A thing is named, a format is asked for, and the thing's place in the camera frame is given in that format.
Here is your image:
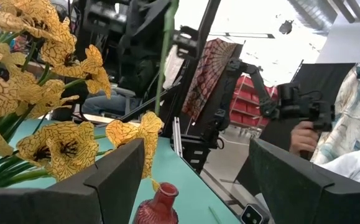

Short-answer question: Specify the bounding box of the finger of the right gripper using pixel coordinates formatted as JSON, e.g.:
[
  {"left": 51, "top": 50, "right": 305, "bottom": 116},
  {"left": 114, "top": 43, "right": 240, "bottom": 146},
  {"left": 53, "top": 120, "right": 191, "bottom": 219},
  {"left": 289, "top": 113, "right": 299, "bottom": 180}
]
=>
[{"left": 120, "top": 0, "right": 171, "bottom": 63}]

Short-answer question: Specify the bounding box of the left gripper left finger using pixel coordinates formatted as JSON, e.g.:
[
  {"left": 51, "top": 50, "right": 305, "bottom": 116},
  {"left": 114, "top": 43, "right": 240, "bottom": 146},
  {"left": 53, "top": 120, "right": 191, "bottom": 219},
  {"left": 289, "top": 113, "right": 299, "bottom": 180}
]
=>
[{"left": 0, "top": 138, "right": 145, "bottom": 224}]

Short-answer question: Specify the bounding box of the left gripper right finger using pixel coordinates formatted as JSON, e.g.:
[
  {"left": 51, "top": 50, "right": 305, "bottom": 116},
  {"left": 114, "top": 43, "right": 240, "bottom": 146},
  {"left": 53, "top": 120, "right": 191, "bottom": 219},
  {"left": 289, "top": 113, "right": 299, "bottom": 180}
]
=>
[{"left": 249, "top": 138, "right": 360, "bottom": 224}]

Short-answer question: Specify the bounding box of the yellow artificial tulip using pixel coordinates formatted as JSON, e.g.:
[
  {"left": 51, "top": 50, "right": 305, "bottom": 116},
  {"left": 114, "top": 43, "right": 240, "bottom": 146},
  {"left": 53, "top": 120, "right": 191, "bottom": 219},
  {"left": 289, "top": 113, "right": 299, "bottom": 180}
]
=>
[{"left": 154, "top": 0, "right": 180, "bottom": 116}]

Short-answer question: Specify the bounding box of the red ribbed glass vase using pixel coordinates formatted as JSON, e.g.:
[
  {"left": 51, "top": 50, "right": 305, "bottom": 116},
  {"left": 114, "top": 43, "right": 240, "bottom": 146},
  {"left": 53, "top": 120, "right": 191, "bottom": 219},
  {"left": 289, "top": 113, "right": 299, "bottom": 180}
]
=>
[{"left": 132, "top": 182, "right": 180, "bottom": 224}]

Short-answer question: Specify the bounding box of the person's hand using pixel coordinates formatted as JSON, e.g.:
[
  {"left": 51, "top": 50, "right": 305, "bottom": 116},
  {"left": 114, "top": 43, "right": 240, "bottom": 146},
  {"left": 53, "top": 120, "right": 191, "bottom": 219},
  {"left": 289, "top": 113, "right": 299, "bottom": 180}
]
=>
[{"left": 290, "top": 120, "right": 320, "bottom": 158}]

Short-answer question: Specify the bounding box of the red patterned cloth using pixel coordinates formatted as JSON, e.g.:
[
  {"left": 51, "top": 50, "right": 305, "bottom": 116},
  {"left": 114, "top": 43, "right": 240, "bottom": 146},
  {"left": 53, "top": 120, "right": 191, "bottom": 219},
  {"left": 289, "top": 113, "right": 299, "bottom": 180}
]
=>
[{"left": 181, "top": 37, "right": 239, "bottom": 123}]

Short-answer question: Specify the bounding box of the red storage bin shelf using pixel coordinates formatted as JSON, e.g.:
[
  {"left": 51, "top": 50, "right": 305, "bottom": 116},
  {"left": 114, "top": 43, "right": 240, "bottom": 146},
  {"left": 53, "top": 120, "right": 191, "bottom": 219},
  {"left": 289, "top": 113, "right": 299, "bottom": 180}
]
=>
[{"left": 229, "top": 73, "right": 279, "bottom": 129}]

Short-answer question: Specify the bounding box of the black ceiling spotlight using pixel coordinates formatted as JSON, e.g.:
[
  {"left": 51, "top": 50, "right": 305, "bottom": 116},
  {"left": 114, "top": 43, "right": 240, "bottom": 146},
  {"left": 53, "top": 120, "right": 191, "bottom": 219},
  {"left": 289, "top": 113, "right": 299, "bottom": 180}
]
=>
[{"left": 278, "top": 19, "right": 294, "bottom": 35}]

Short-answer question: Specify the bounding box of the small black camera box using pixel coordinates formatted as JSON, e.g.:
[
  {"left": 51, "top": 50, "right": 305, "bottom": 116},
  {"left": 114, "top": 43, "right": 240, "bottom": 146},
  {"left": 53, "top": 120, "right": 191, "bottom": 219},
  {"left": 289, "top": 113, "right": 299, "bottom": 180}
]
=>
[{"left": 241, "top": 203, "right": 269, "bottom": 224}]

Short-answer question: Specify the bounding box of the black rig frame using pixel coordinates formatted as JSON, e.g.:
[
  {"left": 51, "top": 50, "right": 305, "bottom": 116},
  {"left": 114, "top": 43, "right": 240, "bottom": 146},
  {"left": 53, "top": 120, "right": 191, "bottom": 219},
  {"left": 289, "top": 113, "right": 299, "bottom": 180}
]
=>
[{"left": 117, "top": 0, "right": 249, "bottom": 175}]

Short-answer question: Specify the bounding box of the silver metal bracket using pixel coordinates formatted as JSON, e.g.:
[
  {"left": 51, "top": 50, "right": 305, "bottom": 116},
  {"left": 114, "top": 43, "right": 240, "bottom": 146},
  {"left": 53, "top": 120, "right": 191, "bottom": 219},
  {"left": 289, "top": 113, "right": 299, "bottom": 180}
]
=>
[{"left": 172, "top": 116, "right": 184, "bottom": 158}]

